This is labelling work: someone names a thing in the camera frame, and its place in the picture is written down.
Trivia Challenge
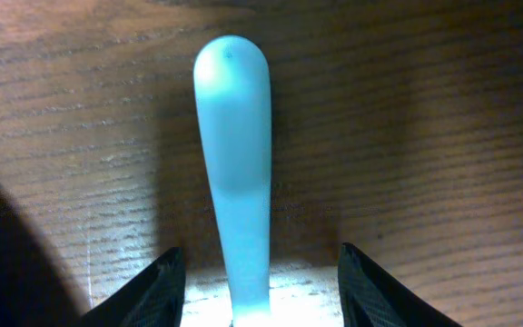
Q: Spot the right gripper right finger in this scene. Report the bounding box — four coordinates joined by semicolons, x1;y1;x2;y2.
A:
338;243;461;327

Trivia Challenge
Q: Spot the round black serving tray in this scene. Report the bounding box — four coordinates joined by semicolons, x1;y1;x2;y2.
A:
0;189;80;326

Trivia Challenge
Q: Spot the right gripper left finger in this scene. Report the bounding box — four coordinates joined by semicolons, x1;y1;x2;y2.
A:
79;247;186;327

